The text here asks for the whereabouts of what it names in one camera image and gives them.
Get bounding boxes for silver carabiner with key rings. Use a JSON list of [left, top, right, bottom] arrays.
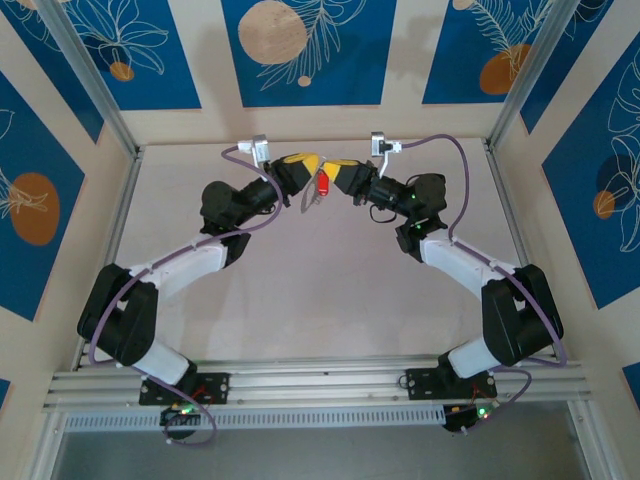
[[298, 169, 326, 217]]

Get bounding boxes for white table cloth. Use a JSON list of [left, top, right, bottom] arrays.
[[82, 143, 556, 362]]

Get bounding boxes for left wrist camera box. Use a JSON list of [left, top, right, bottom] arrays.
[[250, 133, 274, 164]]

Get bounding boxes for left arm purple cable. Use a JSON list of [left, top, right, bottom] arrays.
[[89, 142, 284, 447]]

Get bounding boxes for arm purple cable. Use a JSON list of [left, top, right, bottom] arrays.
[[399, 133, 570, 435], [89, 142, 284, 447]]

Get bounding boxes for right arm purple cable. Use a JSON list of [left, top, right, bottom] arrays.
[[399, 133, 570, 435]]

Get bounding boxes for thin black gripper wire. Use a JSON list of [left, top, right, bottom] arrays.
[[368, 204, 397, 226]]

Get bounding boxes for silver aluminium side rail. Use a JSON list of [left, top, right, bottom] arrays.
[[73, 145, 146, 372], [483, 142, 561, 361]]

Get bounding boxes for silver aluminium frame post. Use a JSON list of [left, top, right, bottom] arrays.
[[482, 0, 577, 151], [35, 0, 145, 160]]

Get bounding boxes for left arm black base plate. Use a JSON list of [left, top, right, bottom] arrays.
[[138, 372, 232, 406]]

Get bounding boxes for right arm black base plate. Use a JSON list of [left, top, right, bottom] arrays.
[[404, 367, 499, 401]]

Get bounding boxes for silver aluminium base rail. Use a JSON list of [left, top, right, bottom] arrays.
[[42, 355, 594, 415]]

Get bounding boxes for grey slotted cable duct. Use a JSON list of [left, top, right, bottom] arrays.
[[63, 403, 447, 434]]

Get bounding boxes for silver aluminium frame leg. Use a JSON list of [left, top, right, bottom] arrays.
[[567, 399, 609, 480], [27, 412, 69, 480]]

